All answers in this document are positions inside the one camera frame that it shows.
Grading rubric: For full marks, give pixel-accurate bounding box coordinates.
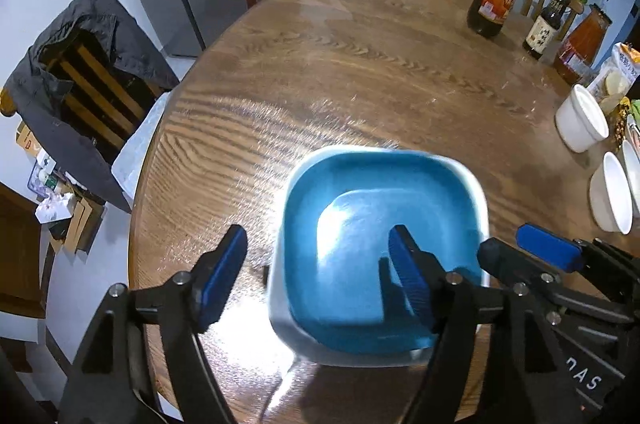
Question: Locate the dark grey jacket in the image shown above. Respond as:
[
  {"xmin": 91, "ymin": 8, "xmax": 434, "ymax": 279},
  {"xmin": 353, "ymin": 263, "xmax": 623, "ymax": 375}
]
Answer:
[{"xmin": 10, "ymin": 0, "xmax": 180, "ymax": 214}]

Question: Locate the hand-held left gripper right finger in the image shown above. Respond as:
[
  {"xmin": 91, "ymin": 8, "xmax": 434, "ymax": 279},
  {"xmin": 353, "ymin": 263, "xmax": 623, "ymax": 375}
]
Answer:
[{"xmin": 387, "ymin": 225, "xmax": 581, "ymax": 424}]

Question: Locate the small white bowl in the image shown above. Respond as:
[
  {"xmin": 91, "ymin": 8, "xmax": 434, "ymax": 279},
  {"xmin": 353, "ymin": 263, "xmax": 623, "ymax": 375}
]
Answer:
[{"xmin": 555, "ymin": 84, "xmax": 610, "ymax": 153}]

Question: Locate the orange sauce jar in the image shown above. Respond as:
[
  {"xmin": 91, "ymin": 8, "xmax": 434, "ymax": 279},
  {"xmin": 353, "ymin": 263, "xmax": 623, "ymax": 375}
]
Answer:
[{"xmin": 553, "ymin": 4, "xmax": 613, "ymax": 85}]

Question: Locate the flat clear food packet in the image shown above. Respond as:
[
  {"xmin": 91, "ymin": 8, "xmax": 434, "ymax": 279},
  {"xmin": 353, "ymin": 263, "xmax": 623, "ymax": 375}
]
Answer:
[{"xmin": 625, "ymin": 114, "xmax": 640, "ymax": 151}]

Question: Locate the blue square plate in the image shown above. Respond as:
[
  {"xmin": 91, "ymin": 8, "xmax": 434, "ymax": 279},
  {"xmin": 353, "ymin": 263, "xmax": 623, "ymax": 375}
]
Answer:
[{"xmin": 267, "ymin": 131, "xmax": 490, "ymax": 367}]

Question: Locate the crumpled white paper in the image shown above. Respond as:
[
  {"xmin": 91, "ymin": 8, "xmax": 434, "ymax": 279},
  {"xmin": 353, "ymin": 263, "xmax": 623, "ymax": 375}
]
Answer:
[{"xmin": 35, "ymin": 194, "xmax": 77, "ymax": 225}]

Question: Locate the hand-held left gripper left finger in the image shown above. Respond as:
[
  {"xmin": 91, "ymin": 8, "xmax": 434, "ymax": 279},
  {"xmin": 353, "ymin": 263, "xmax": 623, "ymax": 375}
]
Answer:
[{"xmin": 59, "ymin": 224, "xmax": 249, "ymax": 424}]

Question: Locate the pale plastic sheet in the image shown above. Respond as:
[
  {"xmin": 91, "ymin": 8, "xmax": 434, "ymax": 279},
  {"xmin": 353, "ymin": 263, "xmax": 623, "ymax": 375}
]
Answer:
[{"xmin": 111, "ymin": 92, "xmax": 173, "ymax": 205}]

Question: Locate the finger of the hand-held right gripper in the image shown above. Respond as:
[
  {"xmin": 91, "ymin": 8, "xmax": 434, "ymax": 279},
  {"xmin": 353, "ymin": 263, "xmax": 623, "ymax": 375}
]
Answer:
[
  {"xmin": 517, "ymin": 224, "xmax": 640, "ymax": 305},
  {"xmin": 477, "ymin": 238, "xmax": 633, "ymax": 322}
]

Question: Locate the wooden chair with jacket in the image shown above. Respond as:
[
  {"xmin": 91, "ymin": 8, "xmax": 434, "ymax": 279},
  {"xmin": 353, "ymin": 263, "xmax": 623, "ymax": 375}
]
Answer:
[{"xmin": 0, "ymin": 39, "xmax": 163, "ymax": 155}]

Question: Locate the clear packet of round cakes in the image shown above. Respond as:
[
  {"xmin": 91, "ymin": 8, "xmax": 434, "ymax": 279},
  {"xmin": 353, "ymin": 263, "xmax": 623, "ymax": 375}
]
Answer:
[{"xmin": 587, "ymin": 42, "xmax": 640, "ymax": 101}]

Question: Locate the brown wooden cabinet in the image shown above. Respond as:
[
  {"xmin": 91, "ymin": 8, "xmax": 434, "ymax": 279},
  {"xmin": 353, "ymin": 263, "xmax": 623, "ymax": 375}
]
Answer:
[{"xmin": 0, "ymin": 183, "xmax": 49, "ymax": 320}]

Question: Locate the small dark sauce bottle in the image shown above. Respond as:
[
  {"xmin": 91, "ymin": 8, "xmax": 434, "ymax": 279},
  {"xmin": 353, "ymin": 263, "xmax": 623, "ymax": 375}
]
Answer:
[{"xmin": 522, "ymin": 0, "xmax": 572, "ymax": 61}]

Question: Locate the cardboard box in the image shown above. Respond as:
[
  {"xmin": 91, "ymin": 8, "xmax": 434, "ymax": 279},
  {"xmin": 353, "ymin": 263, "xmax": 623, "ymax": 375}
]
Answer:
[{"xmin": 49, "ymin": 193, "xmax": 107, "ymax": 255}]

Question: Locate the white ceramic bowl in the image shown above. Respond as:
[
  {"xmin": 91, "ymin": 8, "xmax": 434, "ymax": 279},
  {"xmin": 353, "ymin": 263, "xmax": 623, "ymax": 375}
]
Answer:
[
  {"xmin": 589, "ymin": 151, "xmax": 635, "ymax": 234},
  {"xmin": 620, "ymin": 139, "xmax": 640, "ymax": 217}
]

